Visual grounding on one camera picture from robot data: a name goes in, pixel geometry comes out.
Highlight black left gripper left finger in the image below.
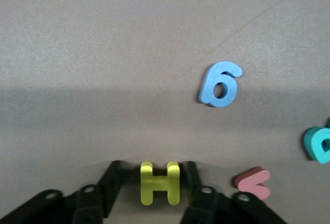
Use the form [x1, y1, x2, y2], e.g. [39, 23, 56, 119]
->
[0, 160, 124, 224]

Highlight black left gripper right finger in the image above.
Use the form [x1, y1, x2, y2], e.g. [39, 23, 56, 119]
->
[179, 160, 287, 224]

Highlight red lowercase letter m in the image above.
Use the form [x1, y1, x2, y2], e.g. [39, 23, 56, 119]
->
[234, 166, 272, 202]

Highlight yellow capital letter H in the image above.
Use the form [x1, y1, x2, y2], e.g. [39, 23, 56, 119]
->
[140, 161, 181, 206]

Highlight teal capital letter R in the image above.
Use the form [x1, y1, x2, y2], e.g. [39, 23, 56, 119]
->
[303, 125, 330, 165]

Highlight blue lowercase letter g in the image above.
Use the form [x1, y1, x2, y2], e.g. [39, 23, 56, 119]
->
[199, 61, 244, 108]

